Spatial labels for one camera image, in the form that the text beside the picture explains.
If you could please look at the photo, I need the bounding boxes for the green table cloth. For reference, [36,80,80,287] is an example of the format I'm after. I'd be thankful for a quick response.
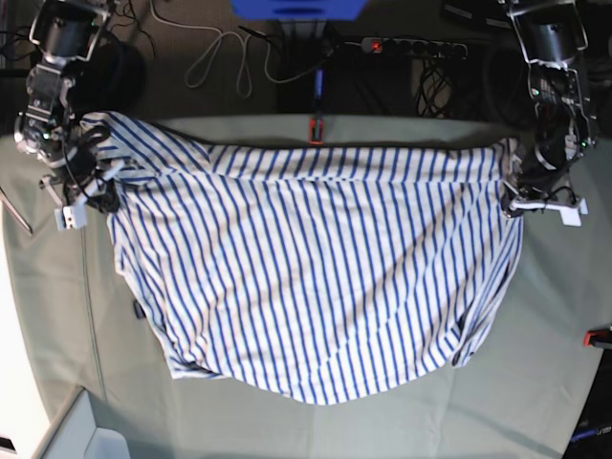
[1,136,611,458]

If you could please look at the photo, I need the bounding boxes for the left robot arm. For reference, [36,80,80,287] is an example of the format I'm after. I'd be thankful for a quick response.
[501,1,598,227]

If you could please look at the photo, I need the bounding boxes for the black round stand base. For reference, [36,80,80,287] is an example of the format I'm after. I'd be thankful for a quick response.
[69,32,146,115]

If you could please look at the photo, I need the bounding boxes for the metal rod on table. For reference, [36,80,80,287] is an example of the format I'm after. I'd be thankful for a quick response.
[0,188,33,236]

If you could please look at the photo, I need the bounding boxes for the red black clamp right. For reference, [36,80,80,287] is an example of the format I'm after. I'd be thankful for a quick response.
[583,327,612,350]

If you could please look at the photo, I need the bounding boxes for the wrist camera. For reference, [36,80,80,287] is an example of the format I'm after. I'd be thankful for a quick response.
[55,206,87,231]
[559,198,589,228]

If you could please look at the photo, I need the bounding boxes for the red black clamp middle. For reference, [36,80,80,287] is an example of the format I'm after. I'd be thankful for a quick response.
[310,68,324,145]

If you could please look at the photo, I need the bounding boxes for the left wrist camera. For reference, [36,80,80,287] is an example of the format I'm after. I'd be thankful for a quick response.
[559,198,589,228]

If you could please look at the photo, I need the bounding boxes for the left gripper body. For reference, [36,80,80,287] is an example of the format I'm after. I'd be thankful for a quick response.
[501,144,584,218]

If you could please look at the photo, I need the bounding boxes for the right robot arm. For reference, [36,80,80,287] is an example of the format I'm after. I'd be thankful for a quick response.
[14,1,133,214]

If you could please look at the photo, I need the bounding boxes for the blue white striped t-shirt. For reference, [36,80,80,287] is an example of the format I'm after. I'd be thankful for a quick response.
[81,113,523,405]

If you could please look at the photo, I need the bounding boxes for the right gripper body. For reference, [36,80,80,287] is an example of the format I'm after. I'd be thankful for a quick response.
[37,126,120,214]

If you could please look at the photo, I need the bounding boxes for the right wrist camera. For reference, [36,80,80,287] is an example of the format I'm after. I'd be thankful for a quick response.
[55,206,87,231]

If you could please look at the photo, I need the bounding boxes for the white power strip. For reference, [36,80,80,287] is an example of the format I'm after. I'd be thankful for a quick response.
[360,37,469,60]

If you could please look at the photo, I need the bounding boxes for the white plastic bin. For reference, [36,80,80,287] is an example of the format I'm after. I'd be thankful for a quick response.
[32,385,131,459]

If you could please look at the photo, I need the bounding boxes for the red black clamp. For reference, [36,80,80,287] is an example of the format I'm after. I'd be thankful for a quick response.
[583,327,612,350]
[310,68,324,145]

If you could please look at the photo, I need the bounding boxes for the grey looped cable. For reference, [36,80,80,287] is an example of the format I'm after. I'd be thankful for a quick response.
[147,0,269,98]

